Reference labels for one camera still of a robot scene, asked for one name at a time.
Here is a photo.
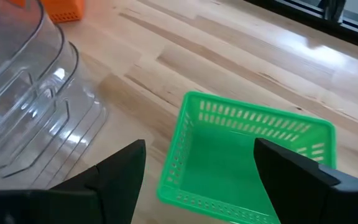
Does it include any clear plastic shelf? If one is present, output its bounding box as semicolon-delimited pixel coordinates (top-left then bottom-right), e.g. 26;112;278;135
0;0;109;190

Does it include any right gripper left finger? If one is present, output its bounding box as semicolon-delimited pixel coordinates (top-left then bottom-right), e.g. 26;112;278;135
0;139;147;224

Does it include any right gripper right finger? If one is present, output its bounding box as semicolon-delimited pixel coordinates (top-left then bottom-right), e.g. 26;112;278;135
253;138;358;224

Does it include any green plastic basket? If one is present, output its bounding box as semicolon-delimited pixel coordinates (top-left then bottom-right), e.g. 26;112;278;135
156;90;337;224

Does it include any red plastic basket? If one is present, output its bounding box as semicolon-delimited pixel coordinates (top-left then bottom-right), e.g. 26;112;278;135
40;0;86;23

